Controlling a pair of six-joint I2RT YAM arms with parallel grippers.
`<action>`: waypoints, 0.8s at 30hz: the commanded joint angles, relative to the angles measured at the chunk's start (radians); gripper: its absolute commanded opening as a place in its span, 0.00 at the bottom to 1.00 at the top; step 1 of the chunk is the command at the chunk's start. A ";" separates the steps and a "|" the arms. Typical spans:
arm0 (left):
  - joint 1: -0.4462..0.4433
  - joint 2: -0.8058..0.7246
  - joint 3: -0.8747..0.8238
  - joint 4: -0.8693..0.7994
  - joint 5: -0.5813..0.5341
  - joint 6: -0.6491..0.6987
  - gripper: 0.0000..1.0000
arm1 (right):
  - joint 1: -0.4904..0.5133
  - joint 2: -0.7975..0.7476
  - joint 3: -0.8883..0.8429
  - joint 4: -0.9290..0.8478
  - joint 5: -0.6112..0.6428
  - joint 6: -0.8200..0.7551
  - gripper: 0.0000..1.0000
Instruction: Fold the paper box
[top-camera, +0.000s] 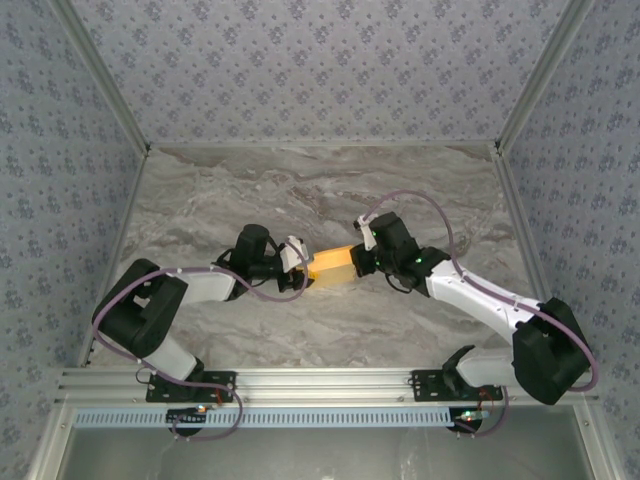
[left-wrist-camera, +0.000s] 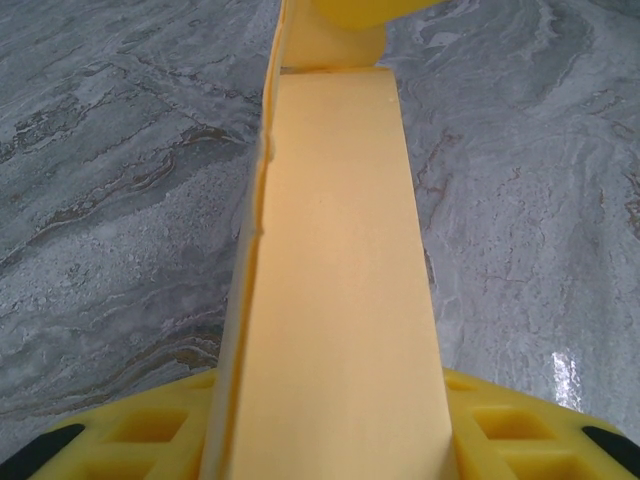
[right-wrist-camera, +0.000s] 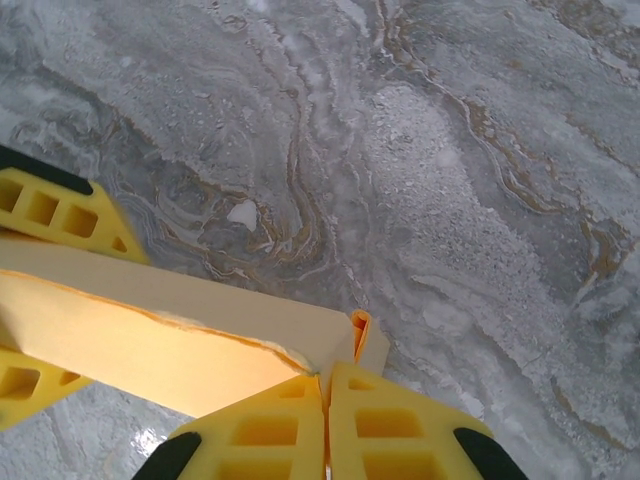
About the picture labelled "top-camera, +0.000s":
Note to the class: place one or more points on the yellow paper box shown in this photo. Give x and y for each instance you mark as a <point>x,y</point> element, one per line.
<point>332,265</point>

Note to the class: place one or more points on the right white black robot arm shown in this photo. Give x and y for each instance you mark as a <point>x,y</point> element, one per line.
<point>465,295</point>

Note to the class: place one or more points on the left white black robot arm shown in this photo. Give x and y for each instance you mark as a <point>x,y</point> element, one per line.
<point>205,287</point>

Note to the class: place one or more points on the black left LED board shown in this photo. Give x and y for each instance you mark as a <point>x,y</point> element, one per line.
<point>187,417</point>

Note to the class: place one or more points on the black led board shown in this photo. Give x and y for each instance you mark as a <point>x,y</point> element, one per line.
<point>470,416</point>
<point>187,417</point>

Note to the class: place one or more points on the grey metal panel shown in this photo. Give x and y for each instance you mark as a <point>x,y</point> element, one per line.
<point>320,455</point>

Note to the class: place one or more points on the black right LED board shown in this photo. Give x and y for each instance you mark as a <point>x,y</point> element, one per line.
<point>470,416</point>

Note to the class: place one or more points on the aluminium cross rail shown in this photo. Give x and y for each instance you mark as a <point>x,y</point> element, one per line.
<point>320,385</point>

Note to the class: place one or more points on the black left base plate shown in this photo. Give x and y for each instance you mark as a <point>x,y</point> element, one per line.
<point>220,387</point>

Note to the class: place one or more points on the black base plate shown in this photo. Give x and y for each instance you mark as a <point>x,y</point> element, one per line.
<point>425,387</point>
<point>220,387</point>

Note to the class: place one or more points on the aluminium right side rail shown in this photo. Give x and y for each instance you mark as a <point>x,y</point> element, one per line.
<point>522,225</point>

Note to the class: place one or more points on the aluminium left side rail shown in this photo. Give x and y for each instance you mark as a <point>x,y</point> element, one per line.
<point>120,237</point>

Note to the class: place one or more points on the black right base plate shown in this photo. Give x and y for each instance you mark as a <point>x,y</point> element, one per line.
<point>425,387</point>

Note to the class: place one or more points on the aluminium right frame post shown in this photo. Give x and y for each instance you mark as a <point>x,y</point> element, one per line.
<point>545,75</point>

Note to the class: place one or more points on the aluminium frame post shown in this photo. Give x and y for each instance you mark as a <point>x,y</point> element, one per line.
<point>545,75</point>
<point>100,75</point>

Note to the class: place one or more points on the aluminium left frame post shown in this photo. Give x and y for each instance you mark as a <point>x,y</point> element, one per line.
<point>100,75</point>

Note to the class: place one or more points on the aluminium left lower frame bar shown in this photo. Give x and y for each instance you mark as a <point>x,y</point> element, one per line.
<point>50,445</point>

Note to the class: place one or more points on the aluminium frame bar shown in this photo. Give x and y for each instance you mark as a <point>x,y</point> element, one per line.
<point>600,445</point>
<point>50,445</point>

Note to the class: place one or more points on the aluminium right lower frame bar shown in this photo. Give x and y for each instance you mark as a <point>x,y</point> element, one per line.
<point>600,445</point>

